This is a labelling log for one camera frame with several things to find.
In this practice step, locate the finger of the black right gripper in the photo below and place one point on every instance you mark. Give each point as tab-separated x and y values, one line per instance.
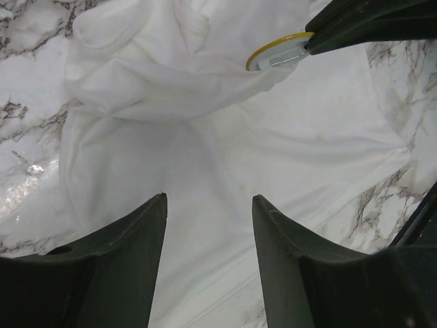
325	44
356	13

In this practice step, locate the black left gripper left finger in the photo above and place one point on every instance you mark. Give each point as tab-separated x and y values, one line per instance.
105	279

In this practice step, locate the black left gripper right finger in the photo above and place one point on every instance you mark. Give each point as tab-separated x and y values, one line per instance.
309	281

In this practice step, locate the round gold brooch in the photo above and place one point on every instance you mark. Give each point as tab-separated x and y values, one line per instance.
285	52

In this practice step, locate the white camisole garment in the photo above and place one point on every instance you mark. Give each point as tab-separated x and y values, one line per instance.
167	105

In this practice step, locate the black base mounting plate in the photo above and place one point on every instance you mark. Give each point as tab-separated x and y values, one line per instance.
420	228

